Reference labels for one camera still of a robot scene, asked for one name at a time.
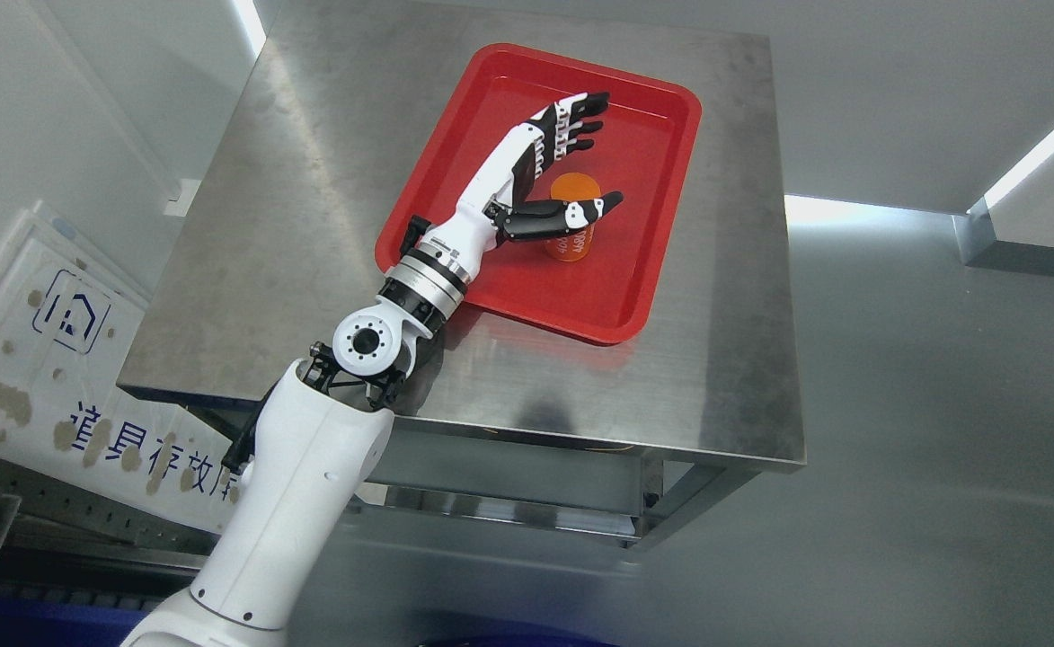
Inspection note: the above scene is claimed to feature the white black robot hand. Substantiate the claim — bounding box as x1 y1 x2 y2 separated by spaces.
387 92 624 291

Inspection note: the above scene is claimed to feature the orange cylindrical capacitor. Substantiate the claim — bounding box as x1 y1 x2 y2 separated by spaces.
544 172 602 262

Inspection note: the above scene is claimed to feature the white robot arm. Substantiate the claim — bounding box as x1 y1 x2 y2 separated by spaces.
124 250 474 646

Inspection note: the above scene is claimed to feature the red plastic tray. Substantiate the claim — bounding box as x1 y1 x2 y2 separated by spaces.
375 42 704 345

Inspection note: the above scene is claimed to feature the stainless steel table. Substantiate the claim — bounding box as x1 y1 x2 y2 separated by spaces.
119 1 807 547

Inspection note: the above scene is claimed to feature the white sign with blue text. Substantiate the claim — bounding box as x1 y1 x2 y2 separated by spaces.
0 208 242 534

